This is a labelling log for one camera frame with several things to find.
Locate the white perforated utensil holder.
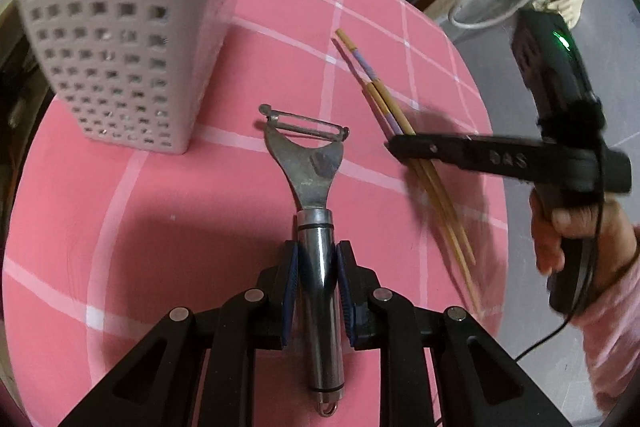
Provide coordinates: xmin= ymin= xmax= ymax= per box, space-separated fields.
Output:
xmin=15 ymin=0 xmax=286 ymax=156

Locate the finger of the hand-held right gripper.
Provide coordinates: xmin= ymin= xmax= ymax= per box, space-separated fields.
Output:
xmin=384 ymin=132 xmax=473 ymax=170

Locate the person's right hand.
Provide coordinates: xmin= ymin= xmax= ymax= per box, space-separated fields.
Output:
xmin=529 ymin=194 xmax=640 ymax=294

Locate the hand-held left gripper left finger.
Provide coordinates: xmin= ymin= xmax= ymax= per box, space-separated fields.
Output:
xmin=57 ymin=239 xmax=301 ymax=427

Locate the black cable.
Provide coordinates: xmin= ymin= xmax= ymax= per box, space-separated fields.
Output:
xmin=514 ymin=192 xmax=603 ymax=362

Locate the pink checked tablecloth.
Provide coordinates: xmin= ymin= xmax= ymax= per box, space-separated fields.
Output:
xmin=2 ymin=0 xmax=508 ymax=427

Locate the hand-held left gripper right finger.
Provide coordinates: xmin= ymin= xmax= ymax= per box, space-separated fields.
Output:
xmin=335 ymin=239 xmax=573 ymax=427

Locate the person's right forearm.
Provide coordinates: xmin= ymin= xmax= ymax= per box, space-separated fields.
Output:
xmin=570 ymin=227 xmax=640 ymax=413

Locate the steel peeler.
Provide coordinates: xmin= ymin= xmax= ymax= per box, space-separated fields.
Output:
xmin=259 ymin=103 xmax=349 ymax=418

